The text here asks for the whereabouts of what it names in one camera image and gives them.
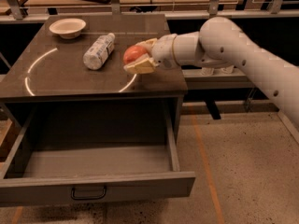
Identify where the grey metal rail shelf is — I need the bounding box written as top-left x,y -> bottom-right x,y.
183,68 -> 254,90

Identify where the black drawer handle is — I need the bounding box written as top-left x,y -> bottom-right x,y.
71,186 -> 107,201

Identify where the beige paper bowl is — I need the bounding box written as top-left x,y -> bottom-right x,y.
50,18 -> 86,39

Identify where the red apple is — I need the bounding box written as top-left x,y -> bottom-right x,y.
123,45 -> 148,64

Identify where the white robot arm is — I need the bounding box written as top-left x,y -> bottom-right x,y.
123,17 -> 299,124

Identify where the clear plastic water bottle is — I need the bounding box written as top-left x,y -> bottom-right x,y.
83,33 -> 115,70

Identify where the left sanitizer pump bottle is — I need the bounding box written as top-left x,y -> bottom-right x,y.
201,67 -> 214,77

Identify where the right sanitizer pump bottle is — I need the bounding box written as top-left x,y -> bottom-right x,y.
221,65 -> 235,74

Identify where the dark grey cabinet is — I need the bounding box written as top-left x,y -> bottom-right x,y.
0,14 -> 187,137

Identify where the sanitizer pump bottle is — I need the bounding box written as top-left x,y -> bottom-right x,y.
201,67 -> 214,77
221,65 -> 235,74

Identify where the open grey top drawer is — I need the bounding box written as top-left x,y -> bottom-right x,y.
0,99 -> 195,206

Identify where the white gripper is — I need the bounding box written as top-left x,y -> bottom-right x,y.
124,34 -> 177,75

